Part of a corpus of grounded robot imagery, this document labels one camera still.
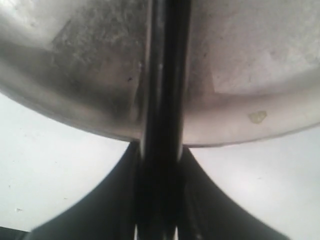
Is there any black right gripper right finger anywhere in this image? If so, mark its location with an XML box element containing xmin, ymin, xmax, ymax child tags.
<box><xmin>177</xmin><ymin>148</ymin><xmax>288</xmax><ymax>240</ymax></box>

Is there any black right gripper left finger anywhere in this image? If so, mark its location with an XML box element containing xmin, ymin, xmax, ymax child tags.
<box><xmin>29</xmin><ymin>142</ymin><xmax>139</xmax><ymax>240</ymax></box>

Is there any black kitchen knife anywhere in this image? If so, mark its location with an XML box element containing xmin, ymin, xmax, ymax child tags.
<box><xmin>136</xmin><ymin>0</ymin><xmax>192</xmax><ymax>240</ymax></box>

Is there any round steel plate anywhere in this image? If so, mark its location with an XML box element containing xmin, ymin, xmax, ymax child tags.
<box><xmin>0</xmin><ymin>0</ymin><xmax>320</xmax><ymax>147</ymax></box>

